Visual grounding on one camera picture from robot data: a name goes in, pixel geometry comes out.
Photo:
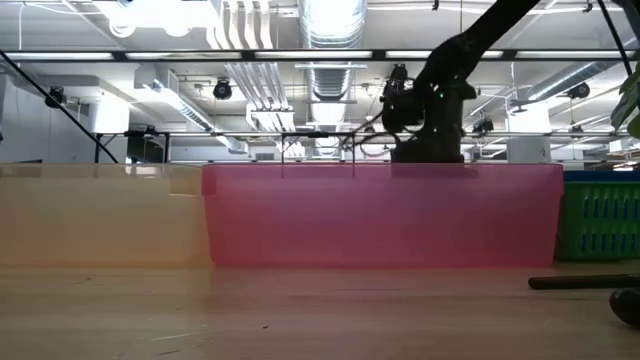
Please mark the black paint brush light tip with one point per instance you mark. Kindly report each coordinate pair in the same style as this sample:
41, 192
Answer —
575, 282

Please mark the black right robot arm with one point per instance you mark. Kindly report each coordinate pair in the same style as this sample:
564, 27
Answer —
480, 35

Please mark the pink translucent plastic tray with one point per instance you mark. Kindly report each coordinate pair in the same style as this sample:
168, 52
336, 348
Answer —
380, 220

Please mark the black ceiling spotlight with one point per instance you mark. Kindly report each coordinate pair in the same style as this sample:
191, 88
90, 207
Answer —
579, 90
222, 90
55, 96

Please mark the blue plastic basket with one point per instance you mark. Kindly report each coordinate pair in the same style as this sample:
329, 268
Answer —
600, 220

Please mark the orange translucent plastic tray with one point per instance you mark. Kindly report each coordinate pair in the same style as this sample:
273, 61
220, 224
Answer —
100, 215

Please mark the black diagonal strut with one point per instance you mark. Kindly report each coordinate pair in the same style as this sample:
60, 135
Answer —
60, 107

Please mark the black ceiling light rail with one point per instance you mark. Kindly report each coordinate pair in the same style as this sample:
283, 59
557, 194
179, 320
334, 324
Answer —
378, 55

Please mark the silver ventilation duct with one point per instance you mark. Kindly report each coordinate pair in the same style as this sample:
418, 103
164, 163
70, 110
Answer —
565, 80
332, 80

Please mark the white air duct with grille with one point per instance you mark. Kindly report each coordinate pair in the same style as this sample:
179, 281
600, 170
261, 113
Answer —
170, 95

